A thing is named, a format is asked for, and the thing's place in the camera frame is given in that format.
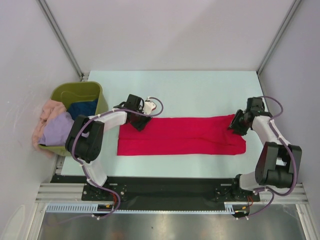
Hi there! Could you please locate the red t shirt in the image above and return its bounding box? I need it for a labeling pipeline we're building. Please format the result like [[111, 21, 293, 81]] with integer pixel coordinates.
[[117, 115, 247, 156]]

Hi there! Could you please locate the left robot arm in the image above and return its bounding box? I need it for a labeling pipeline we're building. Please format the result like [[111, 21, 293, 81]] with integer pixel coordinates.
[[65, 94, 157, 200]]

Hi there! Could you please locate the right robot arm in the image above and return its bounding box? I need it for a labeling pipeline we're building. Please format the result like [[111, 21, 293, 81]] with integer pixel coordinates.
[[228, 96, 302, 201]]

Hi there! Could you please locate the navy blue t shirt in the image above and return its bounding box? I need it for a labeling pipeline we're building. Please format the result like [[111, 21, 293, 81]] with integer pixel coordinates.
[[67, 99, 98, 121]]

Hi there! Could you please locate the olive green plastic bin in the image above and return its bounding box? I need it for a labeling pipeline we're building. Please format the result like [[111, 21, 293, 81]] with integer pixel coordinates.
[[38, 82, 108, 157]]

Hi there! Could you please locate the lavender t shirt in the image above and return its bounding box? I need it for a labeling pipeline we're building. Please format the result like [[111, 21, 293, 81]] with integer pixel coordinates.
[[38, 112, 74, 147]]

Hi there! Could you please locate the pink t shirt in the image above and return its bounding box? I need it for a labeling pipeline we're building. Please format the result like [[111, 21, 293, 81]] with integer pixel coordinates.
[[31, 99, 67, 155]]

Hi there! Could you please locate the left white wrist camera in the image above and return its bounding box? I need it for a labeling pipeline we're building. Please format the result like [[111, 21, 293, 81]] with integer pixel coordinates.
[[142, 97, 157, 115]]

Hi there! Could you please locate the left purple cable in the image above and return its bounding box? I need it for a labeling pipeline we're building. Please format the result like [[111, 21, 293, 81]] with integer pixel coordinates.
[[49, 96, 165, 226]]

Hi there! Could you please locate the purple cable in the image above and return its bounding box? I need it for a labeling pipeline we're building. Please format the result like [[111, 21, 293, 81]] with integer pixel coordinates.
[[234, 95, 301, 221], [49, 96, 165, 226]]

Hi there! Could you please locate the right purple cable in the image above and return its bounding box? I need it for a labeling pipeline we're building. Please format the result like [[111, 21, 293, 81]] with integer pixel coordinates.
[[234, 95, 301, 221]]

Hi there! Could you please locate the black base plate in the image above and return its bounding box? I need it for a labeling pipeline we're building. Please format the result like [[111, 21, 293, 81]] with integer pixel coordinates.
[[51, 175, 260, 211]]

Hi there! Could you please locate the left aluminium corner post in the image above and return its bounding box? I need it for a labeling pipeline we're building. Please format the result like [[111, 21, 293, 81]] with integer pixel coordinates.
[[36, 0, 84, 81]]

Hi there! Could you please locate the aluminium corner post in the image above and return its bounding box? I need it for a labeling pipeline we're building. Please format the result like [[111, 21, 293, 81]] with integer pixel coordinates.
[[36, 0, 84, 81], [256, 0, 304, 77]]

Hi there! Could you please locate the aluminium front rail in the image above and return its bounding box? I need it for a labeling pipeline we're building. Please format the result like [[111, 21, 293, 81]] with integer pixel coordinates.
[[35, 183, 309, 205]]

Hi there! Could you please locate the right aluminium corner post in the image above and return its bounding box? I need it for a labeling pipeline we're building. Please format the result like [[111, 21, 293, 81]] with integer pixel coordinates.
[[256, 0, 304, 77]]

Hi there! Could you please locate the left white cable duct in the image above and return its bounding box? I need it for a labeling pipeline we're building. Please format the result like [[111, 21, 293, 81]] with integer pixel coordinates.
[[46, 203, 114, 214]]

